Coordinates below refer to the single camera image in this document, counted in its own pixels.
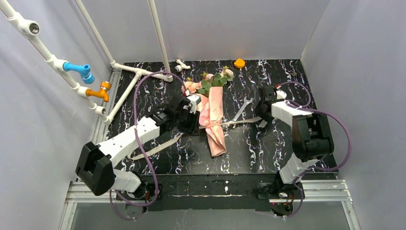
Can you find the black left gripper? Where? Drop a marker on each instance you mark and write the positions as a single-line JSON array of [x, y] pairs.
[[190, 121]]

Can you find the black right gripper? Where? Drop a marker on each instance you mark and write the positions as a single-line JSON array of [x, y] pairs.
[[262, 106]]

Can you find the beige printed ribbon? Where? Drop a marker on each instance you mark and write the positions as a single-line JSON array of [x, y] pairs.
[[222, 123]]

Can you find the fake pink rose stem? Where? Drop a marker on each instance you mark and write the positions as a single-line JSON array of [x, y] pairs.
[[191, 86]]

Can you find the pink wrapping paper sheet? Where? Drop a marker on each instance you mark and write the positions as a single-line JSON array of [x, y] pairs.
[[211, 116]]

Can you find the fake white rose stem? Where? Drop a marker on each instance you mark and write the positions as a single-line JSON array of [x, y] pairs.
[[206, 83]]

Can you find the fake cream rose stem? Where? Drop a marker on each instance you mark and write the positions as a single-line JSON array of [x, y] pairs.
[[223, 77]]

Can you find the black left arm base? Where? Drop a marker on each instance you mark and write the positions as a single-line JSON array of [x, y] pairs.
[[145, 192]]

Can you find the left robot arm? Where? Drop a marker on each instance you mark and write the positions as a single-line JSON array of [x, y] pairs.
[[97, 162]]

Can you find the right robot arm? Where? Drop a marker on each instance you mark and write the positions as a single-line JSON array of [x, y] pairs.
[[311, 135]]

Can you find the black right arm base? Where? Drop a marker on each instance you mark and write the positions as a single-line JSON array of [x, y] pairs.
[[291, 196]]

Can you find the metal wrench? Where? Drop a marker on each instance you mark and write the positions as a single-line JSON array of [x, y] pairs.
[[246, 102]]

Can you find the small orange object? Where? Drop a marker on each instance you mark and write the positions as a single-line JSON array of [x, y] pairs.
[[239, 63]]

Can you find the small white pipe fitting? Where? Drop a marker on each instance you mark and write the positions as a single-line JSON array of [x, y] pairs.
[[181, 66]]

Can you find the brass orange tap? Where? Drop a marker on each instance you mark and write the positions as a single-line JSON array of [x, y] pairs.
[[101, 93]]

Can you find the blue plastic tap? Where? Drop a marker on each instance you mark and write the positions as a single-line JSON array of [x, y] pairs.
[[83, 70]]

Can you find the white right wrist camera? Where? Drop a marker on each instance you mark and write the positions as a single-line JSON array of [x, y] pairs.
[[281, 95]]

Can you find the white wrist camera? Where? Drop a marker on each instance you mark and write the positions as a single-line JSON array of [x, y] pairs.
[[281, 95], [194, 101]]

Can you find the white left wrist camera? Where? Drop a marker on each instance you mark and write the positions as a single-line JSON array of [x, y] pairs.
[[194, 101]]

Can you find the aluminium rail frame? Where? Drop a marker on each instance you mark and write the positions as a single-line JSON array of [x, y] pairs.
[[312, 142]]

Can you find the white PVC pipe frame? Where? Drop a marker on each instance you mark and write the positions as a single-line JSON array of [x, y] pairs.
[[32, 54]]

